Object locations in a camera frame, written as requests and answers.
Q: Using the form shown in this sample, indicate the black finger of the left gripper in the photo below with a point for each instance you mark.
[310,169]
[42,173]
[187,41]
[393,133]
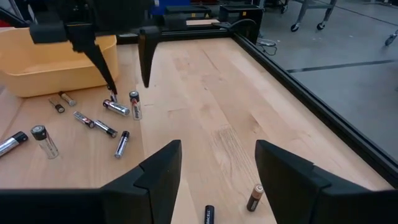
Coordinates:
[147,53]
[93,53]

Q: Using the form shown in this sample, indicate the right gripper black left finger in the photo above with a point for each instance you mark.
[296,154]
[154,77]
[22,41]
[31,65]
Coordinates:
[146,189]

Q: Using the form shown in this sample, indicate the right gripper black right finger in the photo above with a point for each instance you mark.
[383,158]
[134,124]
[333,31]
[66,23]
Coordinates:
[295,186]

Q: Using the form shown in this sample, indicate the copper black battery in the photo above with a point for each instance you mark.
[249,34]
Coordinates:
[209,215]
[255,198]

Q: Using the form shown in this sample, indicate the blue panel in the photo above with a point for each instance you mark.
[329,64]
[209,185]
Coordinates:
[169,6]

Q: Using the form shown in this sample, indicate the yellow plastic bin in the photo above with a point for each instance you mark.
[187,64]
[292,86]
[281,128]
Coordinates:
[46,77]

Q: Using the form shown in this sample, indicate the silver black battery red print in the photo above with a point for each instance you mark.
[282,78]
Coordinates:
[136,105]

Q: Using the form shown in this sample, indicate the black box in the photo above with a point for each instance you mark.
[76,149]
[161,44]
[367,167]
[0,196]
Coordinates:
[188,13]
[241,18]

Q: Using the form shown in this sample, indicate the large silver black battery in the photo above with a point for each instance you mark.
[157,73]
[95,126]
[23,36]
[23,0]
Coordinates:
[45,141]

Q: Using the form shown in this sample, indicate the grey wheeled cart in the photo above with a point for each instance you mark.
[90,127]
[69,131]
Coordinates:
[303,12]

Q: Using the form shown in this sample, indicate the caster wheel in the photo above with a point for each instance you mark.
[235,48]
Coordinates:
[391,38]

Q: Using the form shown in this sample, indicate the black table edge frame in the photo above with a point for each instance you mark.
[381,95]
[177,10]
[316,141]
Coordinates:
[311,100]

